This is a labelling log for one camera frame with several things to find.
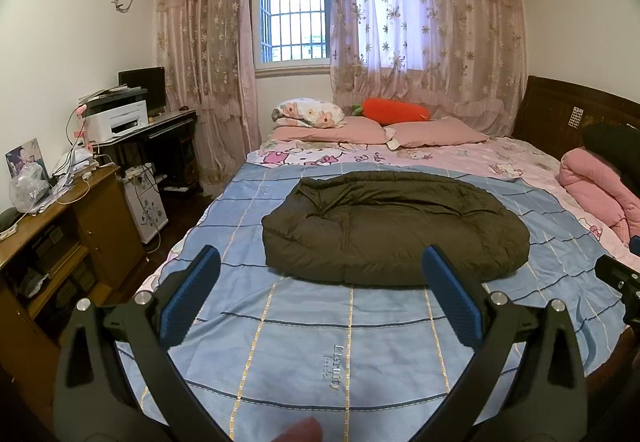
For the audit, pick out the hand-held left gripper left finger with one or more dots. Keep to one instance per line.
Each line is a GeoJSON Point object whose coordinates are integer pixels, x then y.
{"type": "Point", "coordinates": [192, 297]}

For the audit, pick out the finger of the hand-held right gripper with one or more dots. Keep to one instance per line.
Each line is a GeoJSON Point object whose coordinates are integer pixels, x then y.
{"type": "Point", "coordinates": [622, 279]}

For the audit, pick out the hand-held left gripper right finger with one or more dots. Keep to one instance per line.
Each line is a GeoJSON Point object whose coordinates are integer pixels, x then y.
{"type": "Point", "coordinates": [450, 297]}

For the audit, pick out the olive green hooded jacket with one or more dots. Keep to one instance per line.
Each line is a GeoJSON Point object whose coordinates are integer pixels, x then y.
{"type": "Point", "coordinates": [400, 232]}

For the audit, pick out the person's left hand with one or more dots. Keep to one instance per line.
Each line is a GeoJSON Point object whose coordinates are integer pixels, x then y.
{"type": "Point", "coordinates": [301, 431]}

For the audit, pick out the pink quilt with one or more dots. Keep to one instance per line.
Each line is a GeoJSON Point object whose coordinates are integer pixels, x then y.
{"type": "Point", "coordinates": [595, 182]}

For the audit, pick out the brown wooden cabinet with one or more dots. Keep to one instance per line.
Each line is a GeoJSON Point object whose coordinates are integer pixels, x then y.
{"type": "Point", "coordinates": [105, 217]}

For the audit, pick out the blue plaid blanket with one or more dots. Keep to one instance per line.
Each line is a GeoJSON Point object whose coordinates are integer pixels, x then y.
{"type": "Point", "coordinates": [310, 347]}

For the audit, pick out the pink printed bedsheet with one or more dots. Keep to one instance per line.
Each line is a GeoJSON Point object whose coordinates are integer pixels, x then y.
{"type": "Point", "coordinates": [450, 157]}

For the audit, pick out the pink pillow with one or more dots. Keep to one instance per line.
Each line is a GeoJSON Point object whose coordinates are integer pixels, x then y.
{"type": "Point", "coordinates": [345, 130]}
{"type": "Point", "coordinates": [440, 132]}

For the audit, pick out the white dotted sticker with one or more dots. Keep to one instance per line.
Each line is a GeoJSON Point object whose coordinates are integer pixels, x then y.
{"type": "Point", "coordinates": [576, 116]}

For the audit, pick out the dark wooden headboard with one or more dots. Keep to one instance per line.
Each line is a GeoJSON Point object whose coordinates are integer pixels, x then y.
{"type": "Point", "coordinates": [550, 117]}

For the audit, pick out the dark computer desk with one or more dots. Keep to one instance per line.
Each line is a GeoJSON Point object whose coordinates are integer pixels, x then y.
{"type": "Point", "coordinates": [170, 120]}

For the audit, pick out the white printer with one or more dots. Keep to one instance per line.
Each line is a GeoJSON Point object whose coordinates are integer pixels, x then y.
{"type": "Point", "coordinates": [120, 122]}

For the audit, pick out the orange carrot plush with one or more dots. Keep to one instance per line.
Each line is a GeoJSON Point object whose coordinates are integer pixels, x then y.
{"type": "Point", "coordinates": [395, 111]}

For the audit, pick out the clear plastic bag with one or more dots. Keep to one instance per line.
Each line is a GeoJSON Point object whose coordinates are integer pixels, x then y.
{"type": "Point", "coordinates": [27, 189]}

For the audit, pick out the pink desk lamp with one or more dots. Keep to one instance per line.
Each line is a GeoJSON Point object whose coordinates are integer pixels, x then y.
{"type": "Point", "coordinates": [82, 132]}

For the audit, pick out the black computer monitor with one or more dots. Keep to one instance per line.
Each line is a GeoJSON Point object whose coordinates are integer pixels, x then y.
{"type": "Point", "coordinates": [145, 90]}

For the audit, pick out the floral pillow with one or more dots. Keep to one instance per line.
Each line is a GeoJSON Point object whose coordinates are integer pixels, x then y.
{"type": "Point", "coordinates": [315, 112]}

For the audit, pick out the stack of papers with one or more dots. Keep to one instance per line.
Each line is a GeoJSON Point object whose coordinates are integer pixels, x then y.
{"type": "Point", "coordinates": [100, 93]}

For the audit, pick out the pink floral lace curtain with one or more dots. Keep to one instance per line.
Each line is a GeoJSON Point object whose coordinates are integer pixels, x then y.
{"type": "Point", "coordinates": [425, 47]}
{"type": "Point", "coordinates": [200, 72]}

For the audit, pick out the barred window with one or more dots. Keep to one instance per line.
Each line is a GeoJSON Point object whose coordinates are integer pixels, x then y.
{"type": "Point", "coordinates": [295, 12]}

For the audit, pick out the photo frame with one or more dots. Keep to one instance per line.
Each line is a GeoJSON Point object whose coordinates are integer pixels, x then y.
{"type": "Point", "coordinates": [25, 155]}

